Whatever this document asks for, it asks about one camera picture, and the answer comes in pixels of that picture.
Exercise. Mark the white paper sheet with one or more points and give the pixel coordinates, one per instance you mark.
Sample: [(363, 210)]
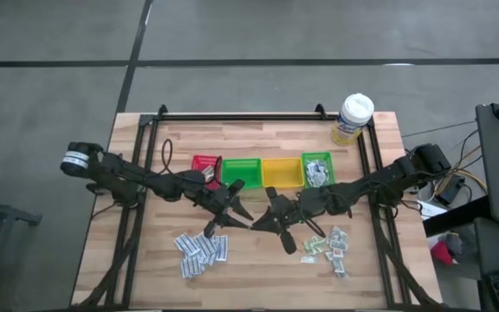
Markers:
[(431, 210)]

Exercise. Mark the black electronics box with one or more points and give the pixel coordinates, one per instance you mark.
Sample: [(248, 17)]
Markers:
[(449, 190)]

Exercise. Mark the yellow plastic slotted basket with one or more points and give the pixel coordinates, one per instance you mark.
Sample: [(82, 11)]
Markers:
[(282, 173)]

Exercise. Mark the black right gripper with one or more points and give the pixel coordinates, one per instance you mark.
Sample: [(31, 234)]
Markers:
[(286, 212)]

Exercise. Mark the red plastic slotted basket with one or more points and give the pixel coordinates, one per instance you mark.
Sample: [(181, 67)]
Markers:
[(197, 162)]

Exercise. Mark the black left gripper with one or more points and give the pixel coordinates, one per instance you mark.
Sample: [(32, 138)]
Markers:
[(221, 206)]

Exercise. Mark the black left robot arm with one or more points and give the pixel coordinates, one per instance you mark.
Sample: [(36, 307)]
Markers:
[(124, 175)]

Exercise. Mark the grey metal stand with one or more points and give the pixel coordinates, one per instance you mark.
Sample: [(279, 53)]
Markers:
[(7, 212)]

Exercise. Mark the green plastic slotted basket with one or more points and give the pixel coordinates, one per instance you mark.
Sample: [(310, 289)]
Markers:
[(334, 173), (241, 173)]

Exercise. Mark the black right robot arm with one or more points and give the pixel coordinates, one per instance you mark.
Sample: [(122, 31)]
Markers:
[(384, 182)]

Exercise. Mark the white blue alcohol wipe packet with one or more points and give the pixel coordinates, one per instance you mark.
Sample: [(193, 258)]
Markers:
[(310, 174), (312, 164), (322, 177), (324, 167), (324, 184), (312, 183)]

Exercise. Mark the red cloth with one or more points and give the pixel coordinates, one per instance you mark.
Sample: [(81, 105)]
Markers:
[(442, 253)]

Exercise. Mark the Lysol wipes canister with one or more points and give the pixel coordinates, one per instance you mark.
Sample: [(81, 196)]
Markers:
[(357, 110)]

